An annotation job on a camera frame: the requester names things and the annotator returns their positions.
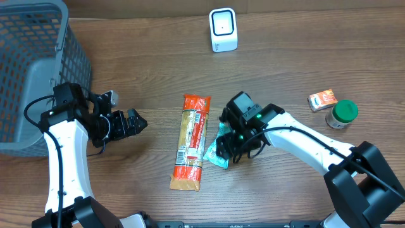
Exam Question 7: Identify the teal orange snack packet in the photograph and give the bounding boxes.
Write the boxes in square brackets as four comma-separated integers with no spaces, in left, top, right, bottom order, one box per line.
[203,122,230,169]

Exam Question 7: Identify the long red orange spaghetti pack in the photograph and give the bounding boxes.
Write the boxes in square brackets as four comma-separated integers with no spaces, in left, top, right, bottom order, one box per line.
[170,94,211,191]

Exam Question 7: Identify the small orange snack box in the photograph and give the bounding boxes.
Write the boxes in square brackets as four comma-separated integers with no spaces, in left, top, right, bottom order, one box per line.
[308,89,338,111]

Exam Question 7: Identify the green lid white jar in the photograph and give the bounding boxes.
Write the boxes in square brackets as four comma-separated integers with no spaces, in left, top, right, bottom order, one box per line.
[325,100,359,129]

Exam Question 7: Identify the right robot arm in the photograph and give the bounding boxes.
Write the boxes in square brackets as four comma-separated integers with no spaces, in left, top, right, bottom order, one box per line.
[216,91,404,227]

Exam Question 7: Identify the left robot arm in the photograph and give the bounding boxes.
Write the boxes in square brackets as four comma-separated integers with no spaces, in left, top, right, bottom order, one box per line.
[32,82,157,227]

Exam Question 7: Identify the white barcode scanner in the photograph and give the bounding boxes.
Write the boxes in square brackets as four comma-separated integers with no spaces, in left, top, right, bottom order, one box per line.
[209,8,238,53]

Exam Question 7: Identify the grey plastic mesh basket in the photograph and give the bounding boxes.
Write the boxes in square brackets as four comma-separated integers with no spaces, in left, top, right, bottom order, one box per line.
[1,1,92,156]

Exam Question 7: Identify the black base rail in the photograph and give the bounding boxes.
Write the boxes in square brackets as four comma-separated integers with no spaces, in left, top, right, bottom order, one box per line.
[146,220,322,228]

